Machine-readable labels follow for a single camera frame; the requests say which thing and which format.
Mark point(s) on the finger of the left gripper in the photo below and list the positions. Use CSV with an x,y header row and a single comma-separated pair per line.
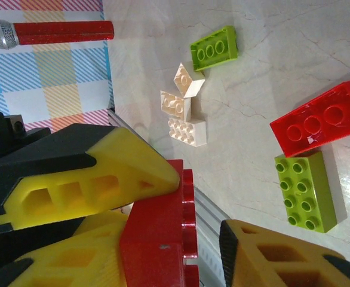
x,y
127,158
28,242

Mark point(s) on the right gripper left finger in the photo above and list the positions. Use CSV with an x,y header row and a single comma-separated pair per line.
x,y
58,263

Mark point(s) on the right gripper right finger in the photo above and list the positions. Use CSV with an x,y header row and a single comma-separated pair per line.
x,y
282,260

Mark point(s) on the green lego brick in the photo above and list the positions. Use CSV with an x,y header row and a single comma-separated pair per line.
x,y
309,191
214,51

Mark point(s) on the red lego brick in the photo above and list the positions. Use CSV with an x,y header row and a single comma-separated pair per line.
x,y
157,233
321,119

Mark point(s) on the small cream lego brick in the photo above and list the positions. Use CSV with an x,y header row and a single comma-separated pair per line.
x,y
187,80

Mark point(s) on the red microphone with silver head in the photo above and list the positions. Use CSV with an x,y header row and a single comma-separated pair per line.
x,y
64,31

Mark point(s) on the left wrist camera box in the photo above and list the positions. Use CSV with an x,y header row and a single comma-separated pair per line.
x,y
15,124

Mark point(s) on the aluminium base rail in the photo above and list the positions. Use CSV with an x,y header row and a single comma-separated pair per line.
x,y
206,206

